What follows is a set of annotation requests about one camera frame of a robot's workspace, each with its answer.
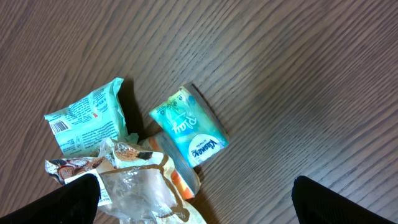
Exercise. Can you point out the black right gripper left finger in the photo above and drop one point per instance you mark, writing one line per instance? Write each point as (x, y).
(76, 202)

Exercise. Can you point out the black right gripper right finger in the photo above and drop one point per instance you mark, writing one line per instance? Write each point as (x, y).
(317, 204)

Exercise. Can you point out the clear bagged bread snack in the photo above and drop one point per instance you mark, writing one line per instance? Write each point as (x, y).
(135, 183)

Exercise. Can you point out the teal wet wipes pack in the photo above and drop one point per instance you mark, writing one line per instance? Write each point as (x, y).
(80, 127)

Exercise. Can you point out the orange tissue pack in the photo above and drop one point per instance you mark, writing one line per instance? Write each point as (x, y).
(184, 177)

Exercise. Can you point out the teal tissue pack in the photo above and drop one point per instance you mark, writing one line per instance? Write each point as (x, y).
(192, 126)

